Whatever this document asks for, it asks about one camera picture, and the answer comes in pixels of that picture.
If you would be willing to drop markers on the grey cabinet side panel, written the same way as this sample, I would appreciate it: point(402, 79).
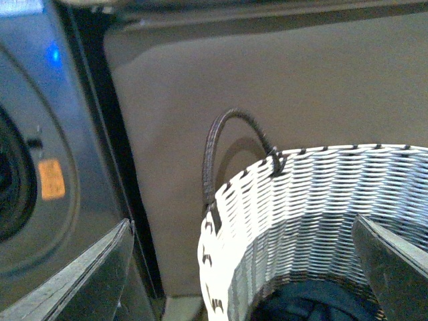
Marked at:
point(316, 80)

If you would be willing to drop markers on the dark navy garment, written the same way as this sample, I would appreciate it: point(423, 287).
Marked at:
point(314, 300)

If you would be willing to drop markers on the dark woven basket handle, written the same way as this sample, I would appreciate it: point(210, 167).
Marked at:
point(214, 133)

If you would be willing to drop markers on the orange warning sticker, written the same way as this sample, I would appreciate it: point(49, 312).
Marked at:
point(52, 179)

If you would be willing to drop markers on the grey front-load washing machine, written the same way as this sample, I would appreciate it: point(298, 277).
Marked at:
point(50, 109)

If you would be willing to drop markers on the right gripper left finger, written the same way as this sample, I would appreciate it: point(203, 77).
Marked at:
point(88, 288)

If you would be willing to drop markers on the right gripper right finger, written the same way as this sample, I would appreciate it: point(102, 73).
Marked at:
point(396, 270)

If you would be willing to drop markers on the white woven laundry basket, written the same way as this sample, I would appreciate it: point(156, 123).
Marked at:
point(272, 231)

